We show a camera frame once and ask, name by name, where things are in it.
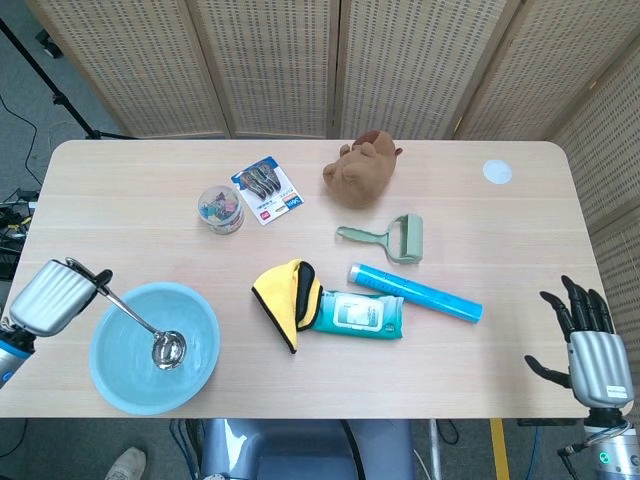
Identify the yellow microfiber cloth black trim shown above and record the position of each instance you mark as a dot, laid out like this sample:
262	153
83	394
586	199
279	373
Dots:
280	295

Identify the black tripod stand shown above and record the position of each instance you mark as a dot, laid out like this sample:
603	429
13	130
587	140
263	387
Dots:
55	92

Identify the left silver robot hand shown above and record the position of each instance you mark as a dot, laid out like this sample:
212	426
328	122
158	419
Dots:
50	297

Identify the light blue plastic basin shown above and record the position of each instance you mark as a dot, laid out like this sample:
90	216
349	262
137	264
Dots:
130	385

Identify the woven rattan folding screen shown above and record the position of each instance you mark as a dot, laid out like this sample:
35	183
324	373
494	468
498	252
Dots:
150	75

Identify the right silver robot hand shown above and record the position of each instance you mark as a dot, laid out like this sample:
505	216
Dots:
597	365

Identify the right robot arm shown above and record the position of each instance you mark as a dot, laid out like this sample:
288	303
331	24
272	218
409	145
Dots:
610	450

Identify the clear jar of binder clips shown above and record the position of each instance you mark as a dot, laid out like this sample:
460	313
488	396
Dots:
220	210

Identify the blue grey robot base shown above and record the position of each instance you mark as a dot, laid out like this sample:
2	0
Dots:
300	450

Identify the green wet wipes pack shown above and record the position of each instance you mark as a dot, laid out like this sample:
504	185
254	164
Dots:
357	315

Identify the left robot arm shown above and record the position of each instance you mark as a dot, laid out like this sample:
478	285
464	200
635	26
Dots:
10	355

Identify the blue cylindrical roll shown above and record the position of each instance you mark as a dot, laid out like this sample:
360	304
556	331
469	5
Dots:
415	292

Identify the carded pack of metal clips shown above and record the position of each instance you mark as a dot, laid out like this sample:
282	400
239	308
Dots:
272	197

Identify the green lint roller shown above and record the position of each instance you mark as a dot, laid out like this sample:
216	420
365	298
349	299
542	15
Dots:
410	240

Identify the white round grommet cap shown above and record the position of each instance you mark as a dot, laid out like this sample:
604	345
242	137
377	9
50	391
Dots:
497	172

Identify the brown plush toy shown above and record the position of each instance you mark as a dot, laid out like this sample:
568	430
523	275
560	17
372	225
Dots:
362	175

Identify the grey metal table leg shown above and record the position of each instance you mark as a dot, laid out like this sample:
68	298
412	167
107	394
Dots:
434	450

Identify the white sneaker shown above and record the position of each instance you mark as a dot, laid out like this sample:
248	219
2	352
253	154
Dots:
125	465

